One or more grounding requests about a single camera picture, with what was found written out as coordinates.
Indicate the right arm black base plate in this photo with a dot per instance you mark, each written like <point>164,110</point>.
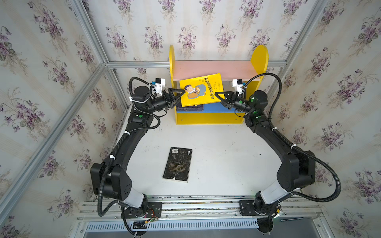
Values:
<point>257,208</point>

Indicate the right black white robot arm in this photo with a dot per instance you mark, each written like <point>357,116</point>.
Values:
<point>296,169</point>

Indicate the yellow pink blue bookshelf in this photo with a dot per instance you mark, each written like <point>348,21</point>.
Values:
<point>214,114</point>

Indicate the navy book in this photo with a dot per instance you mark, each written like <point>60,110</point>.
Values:
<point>190,108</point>
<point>189,111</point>

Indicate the white ventilation grille strip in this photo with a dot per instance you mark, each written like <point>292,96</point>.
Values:
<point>175,225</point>

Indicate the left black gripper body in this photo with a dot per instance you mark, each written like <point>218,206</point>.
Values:
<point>169,98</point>

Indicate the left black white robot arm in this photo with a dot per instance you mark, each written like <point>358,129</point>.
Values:
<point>110,180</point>

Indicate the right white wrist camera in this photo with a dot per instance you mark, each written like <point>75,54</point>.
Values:
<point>239,85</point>

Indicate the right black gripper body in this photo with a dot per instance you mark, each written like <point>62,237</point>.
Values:
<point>231,100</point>

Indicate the aluminium mounting rail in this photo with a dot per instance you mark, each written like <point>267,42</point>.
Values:
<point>202,207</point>

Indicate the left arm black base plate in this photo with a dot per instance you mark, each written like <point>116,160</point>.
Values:
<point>148,210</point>

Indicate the black paperback book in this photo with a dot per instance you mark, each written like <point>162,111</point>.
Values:
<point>178,164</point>

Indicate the yellow paperback book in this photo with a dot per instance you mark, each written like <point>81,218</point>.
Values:
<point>200,90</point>

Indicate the dark blue text-covered book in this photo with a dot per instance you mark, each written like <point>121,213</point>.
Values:
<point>190,105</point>

